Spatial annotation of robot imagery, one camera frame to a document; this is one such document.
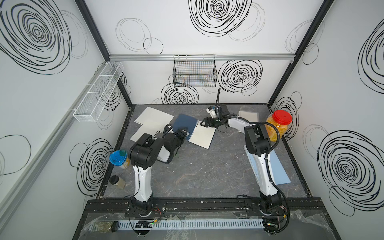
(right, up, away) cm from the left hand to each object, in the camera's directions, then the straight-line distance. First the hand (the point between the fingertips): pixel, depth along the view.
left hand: (188, 130), depth 96 cm
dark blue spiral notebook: (+7, -4, +6) cm, 10 cm away
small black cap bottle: (-36, -24, -21) cm, 48 cm away
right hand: (+11, +4, +9) cm, 15 cm away
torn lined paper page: (-27, +7, +16) cm, 32 cm away
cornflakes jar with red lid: (+55, +7, -10) cm, 56 cm away
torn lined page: (-32, 0, +9) cm, 33 cm away
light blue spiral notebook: (+54, -27, -10) cm, 61 cm away
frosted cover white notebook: (+48, +9, +17) cm, 52 cm away
